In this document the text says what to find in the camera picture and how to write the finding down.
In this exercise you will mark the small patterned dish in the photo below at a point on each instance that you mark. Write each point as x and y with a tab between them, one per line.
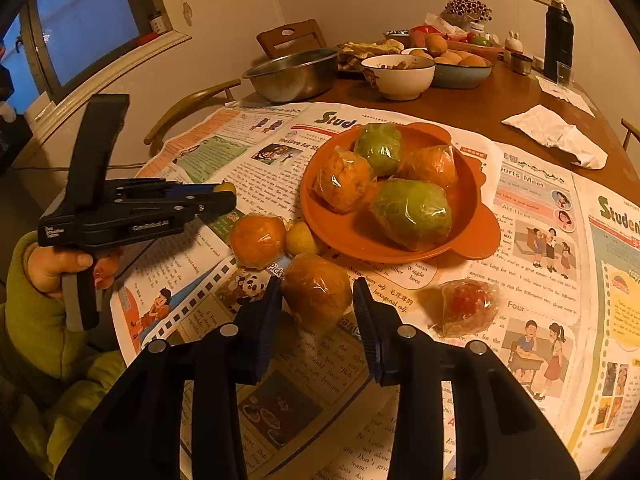
397	36

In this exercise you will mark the large green fruit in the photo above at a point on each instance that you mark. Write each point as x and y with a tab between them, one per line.
410	212

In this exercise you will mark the newspaper with panda picture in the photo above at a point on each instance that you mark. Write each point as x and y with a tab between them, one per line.
320	370

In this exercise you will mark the person's green fleece clothing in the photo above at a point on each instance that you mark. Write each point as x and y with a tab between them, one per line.
75	410

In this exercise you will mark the orange plastic plate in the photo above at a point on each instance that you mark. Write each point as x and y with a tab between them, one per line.
345	232

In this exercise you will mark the curved wooden armchair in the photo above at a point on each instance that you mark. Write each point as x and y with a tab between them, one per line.
185	101
631	129

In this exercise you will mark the person's left hand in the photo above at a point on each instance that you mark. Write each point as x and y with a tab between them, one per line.
55	267

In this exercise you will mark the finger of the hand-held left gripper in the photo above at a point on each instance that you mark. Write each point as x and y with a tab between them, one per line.
215	205
205	190

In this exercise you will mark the small red flat object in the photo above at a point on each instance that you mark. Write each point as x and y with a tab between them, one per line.
152	38

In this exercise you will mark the small green fruit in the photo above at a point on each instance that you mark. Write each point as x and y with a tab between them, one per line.
377	147

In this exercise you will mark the black thermos bottle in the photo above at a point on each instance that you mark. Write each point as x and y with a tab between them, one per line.
557	40

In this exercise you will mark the white patterned bowl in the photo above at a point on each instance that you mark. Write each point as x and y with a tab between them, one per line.
397	82

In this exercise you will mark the crumpled white tissue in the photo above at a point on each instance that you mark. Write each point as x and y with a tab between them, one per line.
550	130

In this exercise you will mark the drinking glass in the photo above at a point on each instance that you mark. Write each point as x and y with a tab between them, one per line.
563	74

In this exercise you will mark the plate of fried food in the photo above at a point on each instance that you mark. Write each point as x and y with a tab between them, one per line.
370	52

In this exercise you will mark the newspaper with yellow note panel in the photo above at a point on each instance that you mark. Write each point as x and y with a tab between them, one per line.
615	310

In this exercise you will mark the window with white frame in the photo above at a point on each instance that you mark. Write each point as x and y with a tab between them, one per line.
85	20

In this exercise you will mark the green round fruit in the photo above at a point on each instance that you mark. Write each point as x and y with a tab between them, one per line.
479	40

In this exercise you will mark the small bottle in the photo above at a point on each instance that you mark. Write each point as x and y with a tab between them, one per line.
157	22

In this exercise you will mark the dried flower bouquet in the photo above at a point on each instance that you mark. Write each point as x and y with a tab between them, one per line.
467	7

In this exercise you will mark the orange fruit tray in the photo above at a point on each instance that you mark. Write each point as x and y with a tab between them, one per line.
489	49

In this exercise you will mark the white rabbit figurine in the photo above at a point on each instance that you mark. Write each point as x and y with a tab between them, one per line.
513	42

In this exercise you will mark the stainless steel bowl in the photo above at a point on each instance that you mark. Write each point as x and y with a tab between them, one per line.
290	77

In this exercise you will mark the white crumpled wrapper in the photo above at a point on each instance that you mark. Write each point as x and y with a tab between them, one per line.
445	22

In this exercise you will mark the newspaper with green panels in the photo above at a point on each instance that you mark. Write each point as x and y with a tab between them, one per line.
225	155

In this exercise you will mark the small steel cup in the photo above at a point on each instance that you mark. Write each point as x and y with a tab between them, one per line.
521	65

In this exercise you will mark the person's left forearm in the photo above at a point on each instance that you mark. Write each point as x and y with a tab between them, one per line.
35	320

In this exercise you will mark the dark box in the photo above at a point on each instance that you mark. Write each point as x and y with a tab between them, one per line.
15	142

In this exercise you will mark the white jar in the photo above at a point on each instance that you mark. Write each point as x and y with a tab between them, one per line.
477	27

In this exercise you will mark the small red fruit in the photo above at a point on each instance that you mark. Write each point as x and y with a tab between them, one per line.
465	305

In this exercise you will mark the wooden chair back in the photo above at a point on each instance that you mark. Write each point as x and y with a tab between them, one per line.
305	32

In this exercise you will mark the flat white paper sheet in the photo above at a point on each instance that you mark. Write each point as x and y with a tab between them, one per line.
565	96

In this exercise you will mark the orange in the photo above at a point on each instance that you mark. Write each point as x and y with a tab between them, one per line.
257	240
316	292
342	180
430	167

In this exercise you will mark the red packet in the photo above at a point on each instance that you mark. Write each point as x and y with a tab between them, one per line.
425	31

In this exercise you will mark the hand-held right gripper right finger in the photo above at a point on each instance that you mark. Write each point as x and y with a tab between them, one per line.
365	320

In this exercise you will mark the blue enamel bowl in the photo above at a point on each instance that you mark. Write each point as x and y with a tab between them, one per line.
462	77

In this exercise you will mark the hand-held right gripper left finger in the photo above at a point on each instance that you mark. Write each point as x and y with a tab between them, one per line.
270	320

